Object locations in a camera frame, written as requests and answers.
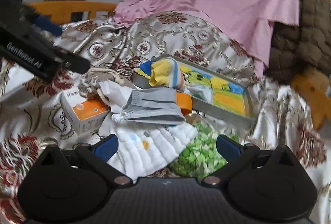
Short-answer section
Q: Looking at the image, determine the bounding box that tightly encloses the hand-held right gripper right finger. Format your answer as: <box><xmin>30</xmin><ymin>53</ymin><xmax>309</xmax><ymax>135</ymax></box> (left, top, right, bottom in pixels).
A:
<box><xmin>201</xmin><ymin>134</ymin><xmax>296</xmax><ymax>186</ymax></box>

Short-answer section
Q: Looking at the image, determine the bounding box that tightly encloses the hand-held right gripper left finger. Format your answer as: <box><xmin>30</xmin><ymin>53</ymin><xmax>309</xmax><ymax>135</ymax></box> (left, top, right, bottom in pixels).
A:
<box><xmin>39</xmin><ymin>134</ymin><xmax>133</xmax><ymax>186</ymax></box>

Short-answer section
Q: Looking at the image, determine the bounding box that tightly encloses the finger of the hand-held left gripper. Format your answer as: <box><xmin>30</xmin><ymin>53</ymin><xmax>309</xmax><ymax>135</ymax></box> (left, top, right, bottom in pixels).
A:
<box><xmin>33</xmin><ymin>14</ymin><xmax>63</xmax><ymax>36</ymax></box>
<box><xmin>60</xmin><ymin>51</ymin><xmax>90</xmax><ymax>72</ymax></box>

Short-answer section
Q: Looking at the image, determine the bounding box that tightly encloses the metal tray with painted bottom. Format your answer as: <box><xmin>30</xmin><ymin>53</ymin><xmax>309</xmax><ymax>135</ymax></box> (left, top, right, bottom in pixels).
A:
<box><xmin>133</xmin><ymin>54</ymin><xmax>256</xmax><ymax>129</ymax></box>

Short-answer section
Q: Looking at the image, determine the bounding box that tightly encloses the green patterned cloth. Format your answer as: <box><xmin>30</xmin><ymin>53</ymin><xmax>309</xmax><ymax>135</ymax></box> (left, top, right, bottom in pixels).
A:
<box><xmin>169</xmin><ymin>120</ymin><xmax>241</xmax><ymax>178</ymax></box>

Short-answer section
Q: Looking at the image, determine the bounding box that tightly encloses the orange and white box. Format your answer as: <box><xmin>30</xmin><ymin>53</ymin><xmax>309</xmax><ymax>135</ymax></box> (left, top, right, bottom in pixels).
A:
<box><xmin>61</xmin><ymin>91</ymin><xmax>110</xmax><ymax>137</ymax></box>

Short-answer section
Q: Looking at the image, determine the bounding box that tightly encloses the white quilted cloth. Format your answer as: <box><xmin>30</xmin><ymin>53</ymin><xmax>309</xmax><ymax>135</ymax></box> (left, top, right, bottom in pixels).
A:
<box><xmin>107</xmin><ymin>123</ymin><xmax>198</xmax><ymax>179</ymax></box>

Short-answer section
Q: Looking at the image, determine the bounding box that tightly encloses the pale folded cloth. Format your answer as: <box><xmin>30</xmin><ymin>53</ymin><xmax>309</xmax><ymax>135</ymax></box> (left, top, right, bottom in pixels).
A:
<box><xmin>187</xmin><ymin>84</ymin><xmax>215</xmax><ymax>104</ymax></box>

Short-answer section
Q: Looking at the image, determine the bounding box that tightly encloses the grey ribbed sock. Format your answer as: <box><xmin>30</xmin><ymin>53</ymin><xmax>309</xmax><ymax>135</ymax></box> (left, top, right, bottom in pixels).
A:
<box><xmin>120</xmin><ymin>88</ymin><xmax>187</xmax><ymax>126</ymax></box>

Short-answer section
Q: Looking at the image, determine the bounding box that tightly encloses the orange tape roll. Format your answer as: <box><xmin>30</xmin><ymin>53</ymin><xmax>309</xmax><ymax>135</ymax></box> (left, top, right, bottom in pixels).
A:
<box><xmin>175</xmin><ymin>92</ymin><xmax>193</xmax><ymax>116</ymax></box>

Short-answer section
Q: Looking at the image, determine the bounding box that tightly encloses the yellow blue striped sock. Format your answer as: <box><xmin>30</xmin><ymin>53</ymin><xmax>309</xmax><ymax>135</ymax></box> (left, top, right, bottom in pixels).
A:
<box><xmin>134</xmin><ymin>57</ymin><xmax>186</xmax><ymax>92</ymax></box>

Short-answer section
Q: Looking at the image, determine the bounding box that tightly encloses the floral satin blanket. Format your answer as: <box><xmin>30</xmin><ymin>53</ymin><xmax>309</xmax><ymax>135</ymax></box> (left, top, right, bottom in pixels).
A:
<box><xmin>0</xmin><ymin>10</ymin><xmax>331</xmax><ymax>224</ymax></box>

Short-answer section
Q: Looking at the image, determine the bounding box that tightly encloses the orange plush toy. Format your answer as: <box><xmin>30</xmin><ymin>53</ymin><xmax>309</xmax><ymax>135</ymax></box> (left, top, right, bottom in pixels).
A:
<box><xmin>291</xmin><ymin>67</ymin><xmax>331</xmax><ymax>130</ymax></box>

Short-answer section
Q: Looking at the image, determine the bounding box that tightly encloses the brown quilted jacket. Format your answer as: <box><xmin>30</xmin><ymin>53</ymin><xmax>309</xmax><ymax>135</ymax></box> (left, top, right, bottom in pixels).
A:
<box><xmin>267</xmin><ymin>0</ymin><xmax>331</xmax><ymax>83</ymax></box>

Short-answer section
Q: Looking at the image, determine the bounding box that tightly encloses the beige drawstring pouch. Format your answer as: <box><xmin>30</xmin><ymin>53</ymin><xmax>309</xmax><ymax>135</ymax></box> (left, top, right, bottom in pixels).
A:
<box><xmin>78</xmin><ymin>69</ymin><xmax>133</xmax><ymax>106</ymax></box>

